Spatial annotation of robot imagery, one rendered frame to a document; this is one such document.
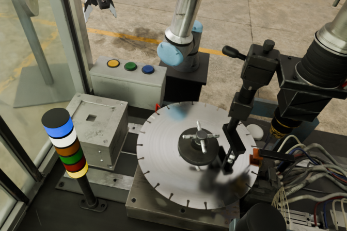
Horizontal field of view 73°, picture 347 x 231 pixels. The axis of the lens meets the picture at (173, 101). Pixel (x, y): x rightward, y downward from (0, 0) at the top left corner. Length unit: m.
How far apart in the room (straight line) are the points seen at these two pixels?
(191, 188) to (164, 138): 0.15
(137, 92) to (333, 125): 1.90
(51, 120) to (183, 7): 0.61
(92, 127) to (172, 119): 0.24
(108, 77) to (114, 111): 0.18
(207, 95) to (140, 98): 1.28
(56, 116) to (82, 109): 0.36
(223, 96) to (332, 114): 0.99
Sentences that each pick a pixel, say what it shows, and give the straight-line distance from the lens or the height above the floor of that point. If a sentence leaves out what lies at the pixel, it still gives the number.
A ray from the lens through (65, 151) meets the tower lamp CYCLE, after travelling 0.50.
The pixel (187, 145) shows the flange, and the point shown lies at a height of 0.96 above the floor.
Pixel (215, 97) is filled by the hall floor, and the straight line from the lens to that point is 2.17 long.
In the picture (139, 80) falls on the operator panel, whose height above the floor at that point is 0.90.
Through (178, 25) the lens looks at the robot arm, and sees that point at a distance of 0.92.
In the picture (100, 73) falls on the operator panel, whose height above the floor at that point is 0.90.
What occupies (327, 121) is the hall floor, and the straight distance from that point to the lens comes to 2.46.
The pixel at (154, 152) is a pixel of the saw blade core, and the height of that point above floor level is 0.95.
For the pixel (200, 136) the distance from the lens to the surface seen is 0.61.
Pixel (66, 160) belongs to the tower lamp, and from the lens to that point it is 0.53.
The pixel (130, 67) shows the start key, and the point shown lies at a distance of 0.93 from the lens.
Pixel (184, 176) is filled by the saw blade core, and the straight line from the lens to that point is 0.61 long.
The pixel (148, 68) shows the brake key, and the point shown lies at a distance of 0.92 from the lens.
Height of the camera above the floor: 1.49
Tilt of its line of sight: 47 degrees down
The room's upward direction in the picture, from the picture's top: 7 degrees clockwise
